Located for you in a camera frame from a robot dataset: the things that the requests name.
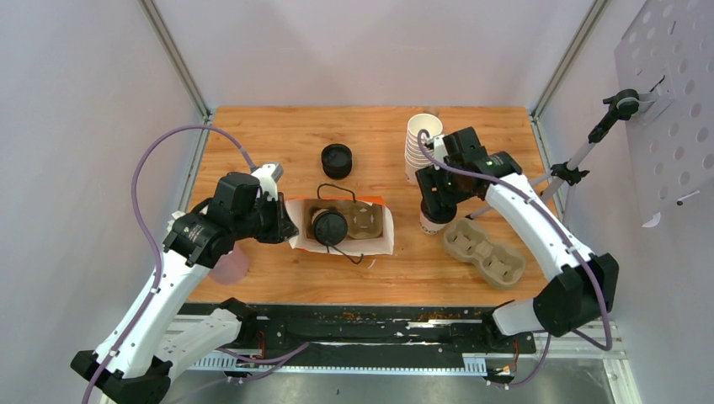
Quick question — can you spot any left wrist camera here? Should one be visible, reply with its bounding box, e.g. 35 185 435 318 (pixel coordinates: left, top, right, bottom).
251 162 284 201

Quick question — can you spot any pink cup with packets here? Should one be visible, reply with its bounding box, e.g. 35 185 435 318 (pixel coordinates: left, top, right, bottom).
167 210 251 287

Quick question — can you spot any brown pulp cup carrier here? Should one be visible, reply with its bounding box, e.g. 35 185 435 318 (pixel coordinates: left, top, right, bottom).
442 218 527 290

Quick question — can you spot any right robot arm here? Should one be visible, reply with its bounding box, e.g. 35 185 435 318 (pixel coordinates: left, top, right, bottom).
416 127 619 352

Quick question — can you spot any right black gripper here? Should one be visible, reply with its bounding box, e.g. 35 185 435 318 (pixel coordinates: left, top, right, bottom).
415 159 475 213

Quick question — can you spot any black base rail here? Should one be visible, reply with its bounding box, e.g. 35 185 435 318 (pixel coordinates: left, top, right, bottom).
194 304 626 377

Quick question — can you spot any white paper coffee cup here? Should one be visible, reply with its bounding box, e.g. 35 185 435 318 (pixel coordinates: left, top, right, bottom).
419 215 449 235

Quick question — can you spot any white perforated panel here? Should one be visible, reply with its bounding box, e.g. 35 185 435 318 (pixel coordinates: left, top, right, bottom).
614 0 713 227

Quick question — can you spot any grey tripod stand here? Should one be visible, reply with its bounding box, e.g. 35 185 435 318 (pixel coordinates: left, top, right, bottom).
466 88 642 221

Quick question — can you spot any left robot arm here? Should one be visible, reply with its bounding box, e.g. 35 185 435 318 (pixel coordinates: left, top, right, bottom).
71 163 298 403

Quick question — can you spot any stack of white paper cups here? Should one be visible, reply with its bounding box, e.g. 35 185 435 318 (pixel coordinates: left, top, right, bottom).
404 113 443 185

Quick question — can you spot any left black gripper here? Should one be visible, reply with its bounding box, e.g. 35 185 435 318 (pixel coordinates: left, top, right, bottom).
233 191 301 243

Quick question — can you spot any stack of black lids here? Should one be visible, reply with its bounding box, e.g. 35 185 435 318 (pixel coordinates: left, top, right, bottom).
321 143 353 180

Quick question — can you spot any orange paper takeout bag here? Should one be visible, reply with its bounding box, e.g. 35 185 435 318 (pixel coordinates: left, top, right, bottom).
285 183 396 264

